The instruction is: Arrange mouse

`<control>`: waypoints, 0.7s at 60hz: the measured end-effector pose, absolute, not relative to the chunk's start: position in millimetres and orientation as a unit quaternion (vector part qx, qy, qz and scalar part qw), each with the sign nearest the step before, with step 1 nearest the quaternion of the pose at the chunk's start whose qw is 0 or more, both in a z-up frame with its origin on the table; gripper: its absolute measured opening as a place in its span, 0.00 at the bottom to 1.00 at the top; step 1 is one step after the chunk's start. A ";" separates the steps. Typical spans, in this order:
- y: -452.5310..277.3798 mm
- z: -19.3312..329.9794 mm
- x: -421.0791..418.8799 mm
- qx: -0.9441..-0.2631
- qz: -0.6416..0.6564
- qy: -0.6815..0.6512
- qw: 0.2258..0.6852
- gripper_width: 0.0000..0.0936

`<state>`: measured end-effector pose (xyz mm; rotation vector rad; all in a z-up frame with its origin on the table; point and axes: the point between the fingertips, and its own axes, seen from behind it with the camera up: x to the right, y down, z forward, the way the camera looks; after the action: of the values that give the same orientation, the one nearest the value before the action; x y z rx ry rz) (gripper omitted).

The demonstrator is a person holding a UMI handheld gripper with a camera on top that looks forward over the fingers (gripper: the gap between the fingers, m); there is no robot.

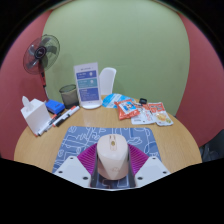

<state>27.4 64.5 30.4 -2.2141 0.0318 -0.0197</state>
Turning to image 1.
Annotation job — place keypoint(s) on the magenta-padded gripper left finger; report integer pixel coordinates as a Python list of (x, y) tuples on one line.
[(73, 170)]

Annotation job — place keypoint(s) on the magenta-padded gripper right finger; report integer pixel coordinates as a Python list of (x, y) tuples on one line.
[(150, 170)]

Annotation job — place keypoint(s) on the beige computer mouse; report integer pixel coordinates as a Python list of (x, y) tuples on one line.
[(112, 160)]

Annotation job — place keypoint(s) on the blue patterned mouse pad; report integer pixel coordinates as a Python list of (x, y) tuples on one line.
[(80, 140)]

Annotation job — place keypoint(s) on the black-capped whiteboard marker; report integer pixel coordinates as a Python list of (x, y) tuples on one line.
[(53, 123), (65, 119)]

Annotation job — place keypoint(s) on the red white snack packet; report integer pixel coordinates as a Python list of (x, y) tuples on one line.
[(161, 115)]

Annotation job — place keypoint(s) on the white tissue box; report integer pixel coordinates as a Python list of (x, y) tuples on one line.
[(36, 116)]

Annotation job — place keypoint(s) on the black office chair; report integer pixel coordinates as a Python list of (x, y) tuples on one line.
[(213, 150)]

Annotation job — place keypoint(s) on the blue whiteboard eraser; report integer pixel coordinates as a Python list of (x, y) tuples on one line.
[(55, 106)]

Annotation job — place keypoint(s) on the small black object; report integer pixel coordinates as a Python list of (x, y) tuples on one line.
[(143, 100)]

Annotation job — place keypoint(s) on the black mesh pen cup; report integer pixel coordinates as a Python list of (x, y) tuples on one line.
[(69, 96)]

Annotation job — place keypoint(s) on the light blue snack packet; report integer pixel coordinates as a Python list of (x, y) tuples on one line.
[(111, 99)]

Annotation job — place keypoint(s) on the white blue sign stand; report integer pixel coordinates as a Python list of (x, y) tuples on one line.
[(88, 85)]

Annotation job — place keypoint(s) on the black red standing fan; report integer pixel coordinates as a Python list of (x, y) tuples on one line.
[(40, 52)]

